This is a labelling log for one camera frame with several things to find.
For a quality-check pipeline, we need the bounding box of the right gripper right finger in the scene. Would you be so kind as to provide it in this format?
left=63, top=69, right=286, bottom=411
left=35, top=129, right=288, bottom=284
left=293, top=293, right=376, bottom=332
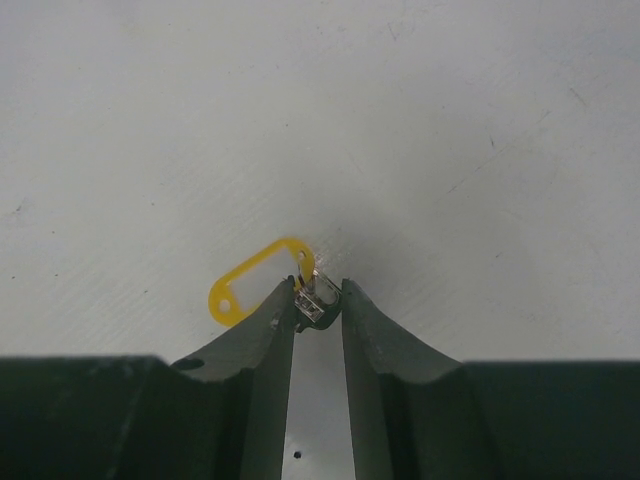
left=342, top=280, right=639, bottom=479

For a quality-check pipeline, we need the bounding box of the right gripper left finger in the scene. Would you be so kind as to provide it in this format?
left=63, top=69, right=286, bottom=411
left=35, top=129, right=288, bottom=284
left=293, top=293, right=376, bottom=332
left=1, top=279, right=296, bottom=479

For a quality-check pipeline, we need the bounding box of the key with yellow tag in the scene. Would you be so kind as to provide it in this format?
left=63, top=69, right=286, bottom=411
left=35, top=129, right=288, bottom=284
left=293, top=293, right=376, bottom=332
left=208, top=237, right=342, bottom=331

